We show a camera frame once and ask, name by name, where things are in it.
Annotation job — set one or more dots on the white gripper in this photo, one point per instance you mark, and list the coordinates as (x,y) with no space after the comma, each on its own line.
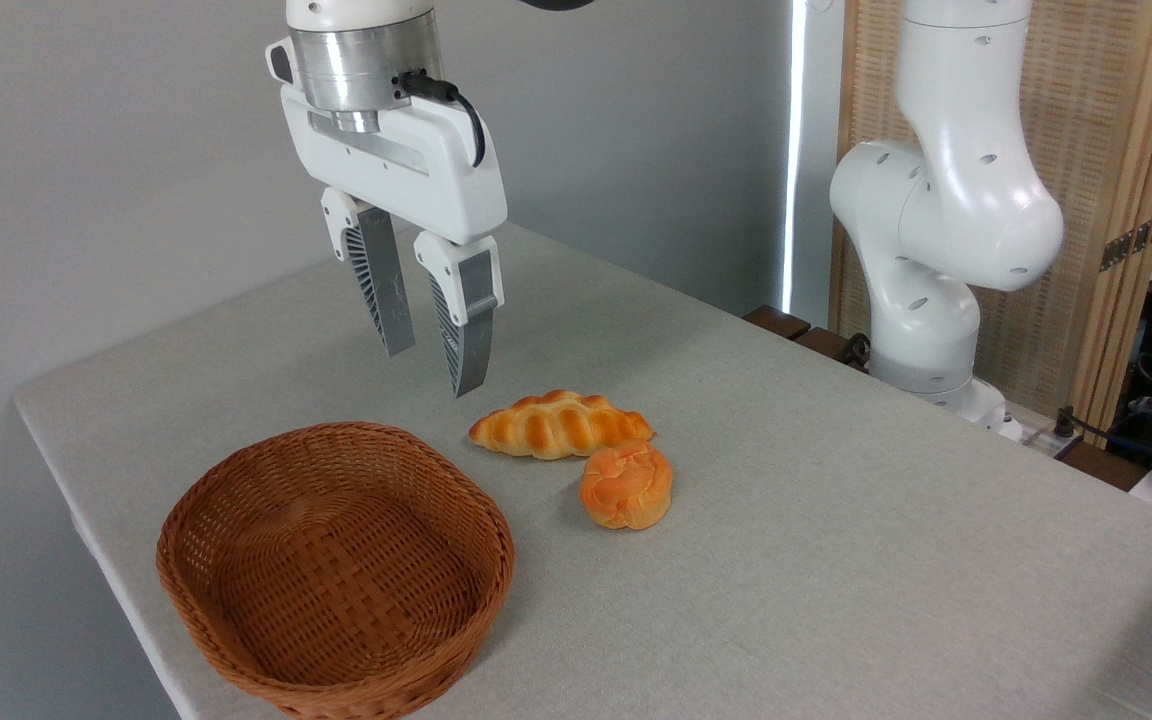
(406,170)

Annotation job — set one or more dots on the round orange bread roll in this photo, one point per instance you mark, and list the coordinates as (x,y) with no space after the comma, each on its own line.
(626,487)

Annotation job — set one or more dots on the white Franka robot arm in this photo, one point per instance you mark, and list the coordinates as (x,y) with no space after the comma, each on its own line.
(956,200)

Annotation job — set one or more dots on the long braided bread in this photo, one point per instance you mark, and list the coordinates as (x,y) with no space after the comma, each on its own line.
(556,428)

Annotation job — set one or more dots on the brown wicker basket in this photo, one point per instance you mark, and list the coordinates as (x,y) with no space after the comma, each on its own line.
(336,570)

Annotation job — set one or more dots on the dark brown wooden block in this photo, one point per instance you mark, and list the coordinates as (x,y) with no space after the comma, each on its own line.
(828,345)
(776,322)

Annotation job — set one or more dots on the grey tablecloth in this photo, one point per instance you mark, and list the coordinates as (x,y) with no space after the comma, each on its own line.
(836,550)

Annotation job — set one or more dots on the metal screen hinge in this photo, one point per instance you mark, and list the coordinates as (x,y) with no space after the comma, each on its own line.
(1131,242)

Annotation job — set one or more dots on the wooden bamboo folding screen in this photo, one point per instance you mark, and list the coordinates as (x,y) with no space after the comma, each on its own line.
(1106,100)

